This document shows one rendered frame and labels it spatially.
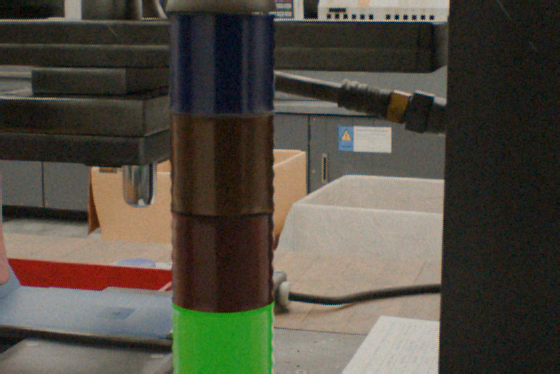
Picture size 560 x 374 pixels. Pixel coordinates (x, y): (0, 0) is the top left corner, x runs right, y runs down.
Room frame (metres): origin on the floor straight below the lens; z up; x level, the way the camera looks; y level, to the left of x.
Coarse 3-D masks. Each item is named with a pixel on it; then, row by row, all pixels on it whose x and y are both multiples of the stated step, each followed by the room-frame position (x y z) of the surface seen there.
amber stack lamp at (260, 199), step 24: (192, 120) 0.37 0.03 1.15; (216, 120) 0.37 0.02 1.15; (240, 120) 0.37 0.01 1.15; (264, 120) 0.37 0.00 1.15; (192, 144) 0.37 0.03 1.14; (216, 144) 0.37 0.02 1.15; (240, 144) 0.37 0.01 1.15; (264, 144) 0.37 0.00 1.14; (192, 168) 0.37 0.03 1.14; (216, 168) 0.37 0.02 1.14; (240, 168) 0.37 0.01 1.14; (264, 168) 0.37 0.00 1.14; (192, 192) 0.37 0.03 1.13; (216, 192) 0.37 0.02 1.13; (240, 192) 0.37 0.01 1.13; (264, 192) 0.37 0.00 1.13
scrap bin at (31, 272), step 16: (16, 272) 0.96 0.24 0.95; (32, 272) 0.96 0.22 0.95; (48, 272) 0.96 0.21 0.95; (64, 272) 0.95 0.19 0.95; (80, 272) 0.95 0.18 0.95; (96, 272) 0.94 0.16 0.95; (112, 272) 0.94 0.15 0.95; (128, 272) 0.94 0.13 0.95; (144, 272) 0.93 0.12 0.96; (160, 272) 0.93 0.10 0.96; (80, 288) 0.95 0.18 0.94; (96, 288) 0.94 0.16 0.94; (128, 288) 0.94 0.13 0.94; (144, 288) 0.93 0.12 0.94; (160, 288) 0.93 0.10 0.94
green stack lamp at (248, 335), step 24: (192, 312) 0.37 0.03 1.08; (240, 312) 0.37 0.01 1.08; (264, 312) 0.37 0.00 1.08; (192, 336) 0.37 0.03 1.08; (216, 336) 0.37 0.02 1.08; (240, 336) 0.37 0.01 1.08; (264, 336) 0.37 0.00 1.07; (192, 360) 0.37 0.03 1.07; (216, 360) 0.37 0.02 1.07; (240, 360) 0.37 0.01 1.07; (264, 360) 0.37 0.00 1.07
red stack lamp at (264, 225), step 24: (192, 216) 0.37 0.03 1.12; (216, 216) 0.37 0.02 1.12; (240, 216) 0.37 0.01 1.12; (264, 216) 0.37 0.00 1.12; (192, 240) 0.37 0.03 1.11; (216, 240) 0.37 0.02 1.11; (240, 240) 0.37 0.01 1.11; (264, 240) 0.37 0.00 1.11; (192, 264) 0.37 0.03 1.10; (216, 264) 0.37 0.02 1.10; (240, 264) 0.37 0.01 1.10; (264, 264) 0.37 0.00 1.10; (192, 288) 0.37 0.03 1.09; (216, 288) 0.37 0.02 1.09; (240, 288) 0.37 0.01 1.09; (264, 288) 0.37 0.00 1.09; (216, 312) 0.37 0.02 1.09
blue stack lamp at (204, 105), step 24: (192, 24) 0.37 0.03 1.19; (216, 24) 0.37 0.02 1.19; (240, 24) 0.37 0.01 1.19; (264, 24) 0.37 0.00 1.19; (192, 48) 0.37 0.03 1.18; (216, 48) 0.37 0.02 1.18; (240, 48) 0.37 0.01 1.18; (264, 48) 0.37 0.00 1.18; (192, 72) 0.37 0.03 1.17; (216, 72) 0.37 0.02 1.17; (240, 72) 0.37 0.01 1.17; (264, 72) 0.37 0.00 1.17; (192, 96) 0.37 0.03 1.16; (216, 96) 0.37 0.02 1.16; (240, 96) 0.37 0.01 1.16; (264, 96) 0.37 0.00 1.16
